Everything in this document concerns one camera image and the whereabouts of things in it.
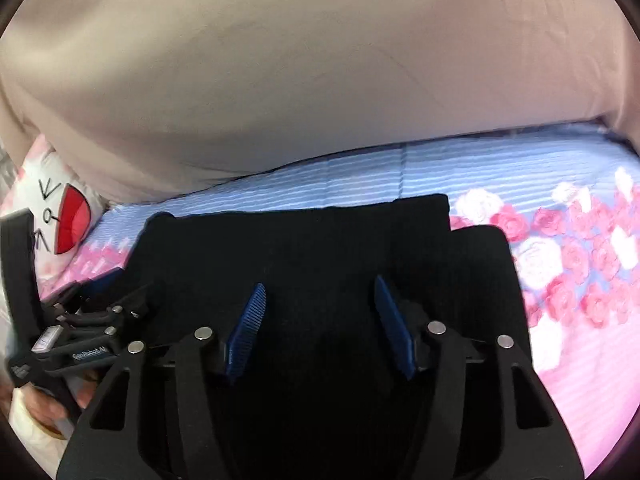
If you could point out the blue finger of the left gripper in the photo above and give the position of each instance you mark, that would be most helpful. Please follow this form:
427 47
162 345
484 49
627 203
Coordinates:
102 282

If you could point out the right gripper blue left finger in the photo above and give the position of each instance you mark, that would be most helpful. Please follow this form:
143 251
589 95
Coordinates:
240 341

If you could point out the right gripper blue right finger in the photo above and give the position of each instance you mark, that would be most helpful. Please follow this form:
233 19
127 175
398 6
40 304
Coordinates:
395 328

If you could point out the black pants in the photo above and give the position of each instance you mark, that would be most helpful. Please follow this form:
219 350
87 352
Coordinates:
321 396

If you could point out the person's left hand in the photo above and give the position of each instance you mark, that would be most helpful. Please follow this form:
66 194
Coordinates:
48 411

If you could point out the white cat face pillow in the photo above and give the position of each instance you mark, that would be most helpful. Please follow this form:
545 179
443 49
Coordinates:
64 208

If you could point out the pink floral bed sheet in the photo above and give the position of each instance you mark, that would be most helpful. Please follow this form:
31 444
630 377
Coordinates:
567 198

